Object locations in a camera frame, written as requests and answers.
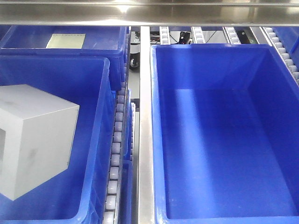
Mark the white roller conveyor track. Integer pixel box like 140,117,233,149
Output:
102,87,126,224

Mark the blue target bin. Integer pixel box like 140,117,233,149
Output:
0,56,116,224

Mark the large empty blue bin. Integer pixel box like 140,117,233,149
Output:
151,44,299,224

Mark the gray square base block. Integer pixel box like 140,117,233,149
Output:
0,84,79,200

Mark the blue bin with label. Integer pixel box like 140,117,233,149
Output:
0,25,129,91

